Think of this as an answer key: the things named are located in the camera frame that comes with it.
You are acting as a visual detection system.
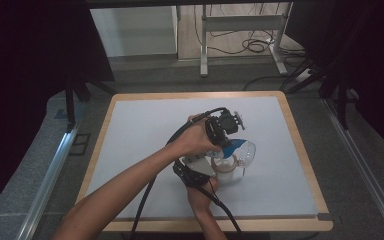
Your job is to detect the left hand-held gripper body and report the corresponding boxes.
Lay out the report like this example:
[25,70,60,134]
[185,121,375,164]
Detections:
[205,108,246,145]

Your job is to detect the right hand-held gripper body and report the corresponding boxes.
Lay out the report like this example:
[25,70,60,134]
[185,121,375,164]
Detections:
[172,153,217,188]

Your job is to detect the blue and white milk carton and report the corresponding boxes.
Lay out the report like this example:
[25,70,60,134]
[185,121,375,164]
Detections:
[209,138,248,161]

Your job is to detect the glass pitcher with wooden collar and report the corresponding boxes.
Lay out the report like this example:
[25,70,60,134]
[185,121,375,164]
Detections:
[209,139,257,186]

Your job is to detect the person's right hand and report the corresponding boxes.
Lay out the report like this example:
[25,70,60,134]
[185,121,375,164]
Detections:
[186,177,221,215]

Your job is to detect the person's left hand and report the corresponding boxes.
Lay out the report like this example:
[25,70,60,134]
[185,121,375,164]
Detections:
[169,114,222,158]

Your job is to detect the white power strip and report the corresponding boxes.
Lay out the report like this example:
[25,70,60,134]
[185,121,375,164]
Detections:
[293,68,314,84]

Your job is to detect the black metal stand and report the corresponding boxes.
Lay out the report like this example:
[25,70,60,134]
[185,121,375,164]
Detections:
[279,56,352,131]
[64,79,118,133]

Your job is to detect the white cabinet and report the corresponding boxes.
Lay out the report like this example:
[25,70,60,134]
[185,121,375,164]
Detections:
[89,5,178,58]

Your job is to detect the dark curtain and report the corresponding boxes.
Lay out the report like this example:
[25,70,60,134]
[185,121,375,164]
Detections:
[285,0,384,164]
[0,0,115,221]

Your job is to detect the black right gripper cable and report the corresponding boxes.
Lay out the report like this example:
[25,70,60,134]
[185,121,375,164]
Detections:
[194,184,244,234]

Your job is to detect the black cable on carpet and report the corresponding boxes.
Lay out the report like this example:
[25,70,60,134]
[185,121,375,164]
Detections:
[242,75,286,92]

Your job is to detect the coiled black floor cables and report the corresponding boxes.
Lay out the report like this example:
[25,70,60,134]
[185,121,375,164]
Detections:
[193,3,308,59]

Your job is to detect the white metal desk frame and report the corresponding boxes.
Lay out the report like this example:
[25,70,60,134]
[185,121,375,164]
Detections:
[199,3,294,78]

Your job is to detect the aluminium floor rail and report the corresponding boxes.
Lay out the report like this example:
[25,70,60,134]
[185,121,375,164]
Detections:
[16,123,81,240]
[323,98,384,240]

